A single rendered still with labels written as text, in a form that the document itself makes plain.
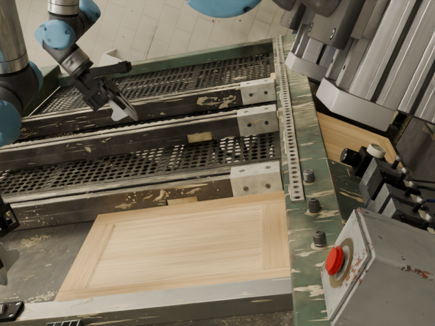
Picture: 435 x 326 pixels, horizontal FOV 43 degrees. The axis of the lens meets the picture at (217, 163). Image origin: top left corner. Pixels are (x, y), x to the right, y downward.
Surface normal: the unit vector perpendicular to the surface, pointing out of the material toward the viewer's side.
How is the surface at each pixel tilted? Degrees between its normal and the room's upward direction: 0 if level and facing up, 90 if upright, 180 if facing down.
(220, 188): 90
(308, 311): 59
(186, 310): 90
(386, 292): 90
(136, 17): 90
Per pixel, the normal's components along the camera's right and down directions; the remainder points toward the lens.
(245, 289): -0.18, -0.89
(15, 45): 0.82, 0.36
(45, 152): -0.07, 0.43
